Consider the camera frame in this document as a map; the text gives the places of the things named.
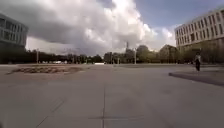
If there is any row of trees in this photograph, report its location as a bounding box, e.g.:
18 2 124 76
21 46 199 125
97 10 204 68
19 44 188 65

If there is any pale pole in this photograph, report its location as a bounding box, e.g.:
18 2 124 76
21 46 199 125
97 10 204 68
35 48 40 65
133 47 137 65

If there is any grey paved plaza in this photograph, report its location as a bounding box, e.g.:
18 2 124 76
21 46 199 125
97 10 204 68
0 63 224 128

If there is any brown planting bed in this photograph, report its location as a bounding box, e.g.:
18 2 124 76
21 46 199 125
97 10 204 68
6 65 84 76

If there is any person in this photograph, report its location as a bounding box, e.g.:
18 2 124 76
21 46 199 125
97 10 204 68
193 52 203 73

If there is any raised dark kerbed platform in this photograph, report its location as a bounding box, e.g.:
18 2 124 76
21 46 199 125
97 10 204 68
168 68 224 88

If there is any pale multi-storey building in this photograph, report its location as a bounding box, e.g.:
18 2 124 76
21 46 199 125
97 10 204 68
173 7 224 64

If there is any grey glass-fronted building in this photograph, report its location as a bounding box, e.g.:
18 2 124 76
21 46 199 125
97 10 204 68
0 12 30 64

